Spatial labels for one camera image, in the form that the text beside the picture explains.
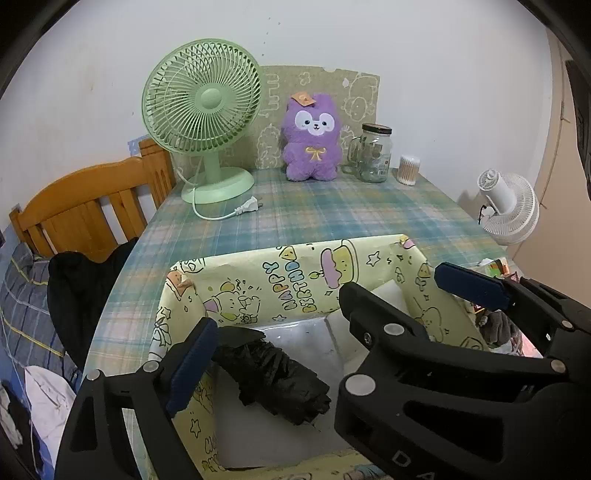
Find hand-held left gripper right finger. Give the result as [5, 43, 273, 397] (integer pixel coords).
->
[335, 281, 591, 480]

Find black crinkled plastic bag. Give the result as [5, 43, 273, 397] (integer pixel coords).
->
[210, 325, 332, 426]

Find glass mug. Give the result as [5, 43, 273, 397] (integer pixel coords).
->
[342, 134, 370, 176]

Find yellow cartoon printed box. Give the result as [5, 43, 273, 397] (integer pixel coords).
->
[148, 234, 492, 480]

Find wooden chair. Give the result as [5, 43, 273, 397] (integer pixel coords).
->
[9, 138, 175, 264]

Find grey drawstring pouch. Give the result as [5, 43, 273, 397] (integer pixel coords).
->
[484, 310, 522, 348]

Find cotton swab container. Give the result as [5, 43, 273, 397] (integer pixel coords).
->
[398, 154, 422, 186]

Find glass jar with dark lid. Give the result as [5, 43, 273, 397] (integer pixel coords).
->
[358, 124, 394, 184]

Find black and white clothes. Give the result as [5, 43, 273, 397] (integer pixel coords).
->
[0, 383, 24, 450]

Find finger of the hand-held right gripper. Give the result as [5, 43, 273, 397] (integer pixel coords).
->
[435, 261, 591, 386]

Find green desk fan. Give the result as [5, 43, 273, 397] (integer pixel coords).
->
[141, 39, 265, 205]

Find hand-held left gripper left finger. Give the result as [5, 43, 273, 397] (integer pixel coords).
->
[54, 318, 219, 480]

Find beige cartoon printed panel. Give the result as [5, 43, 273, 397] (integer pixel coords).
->
[253, 65, 382, 171]

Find white tissue pack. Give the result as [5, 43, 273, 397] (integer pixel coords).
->
[367, 281, 408, 317]

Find white garment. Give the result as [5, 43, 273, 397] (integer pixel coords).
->
[23, 364, 77, 467]

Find purple plush toy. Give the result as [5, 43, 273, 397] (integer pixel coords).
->
[281, 91, 345, 182]

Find beige door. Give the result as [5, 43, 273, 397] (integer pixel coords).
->
[508, 28, 591, 296]

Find black garment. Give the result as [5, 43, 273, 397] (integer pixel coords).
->
[47, 237, 139, 370]

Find white clip fan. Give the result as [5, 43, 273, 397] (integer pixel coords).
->
[477, 169, 540, 245]

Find green fan power cord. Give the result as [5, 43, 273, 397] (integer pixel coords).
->
[178, 166, 259, 221]

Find blue plaid bedsheet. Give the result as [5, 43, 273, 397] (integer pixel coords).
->
[0, 240, 88, 480]

